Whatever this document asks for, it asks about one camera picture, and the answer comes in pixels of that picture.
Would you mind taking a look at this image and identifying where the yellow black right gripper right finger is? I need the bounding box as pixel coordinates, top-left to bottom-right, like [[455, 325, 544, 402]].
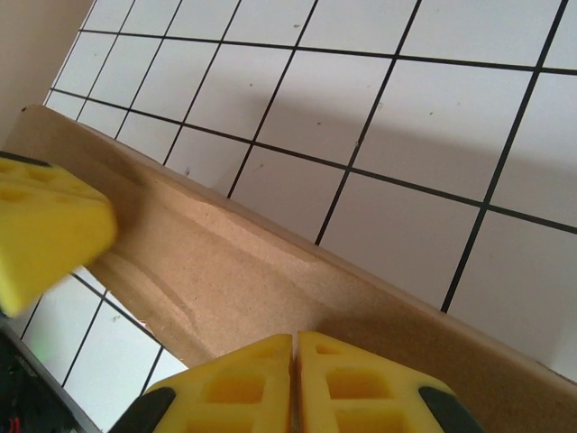
[[295, 331, 486, 433]]

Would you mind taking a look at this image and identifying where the brown cardboard box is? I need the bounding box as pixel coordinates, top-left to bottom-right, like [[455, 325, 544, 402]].
[[0, 104, 577, 433]]

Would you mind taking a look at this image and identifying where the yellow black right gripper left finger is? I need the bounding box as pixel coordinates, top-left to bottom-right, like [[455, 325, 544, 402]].
[[110, 333, 294, 433]]

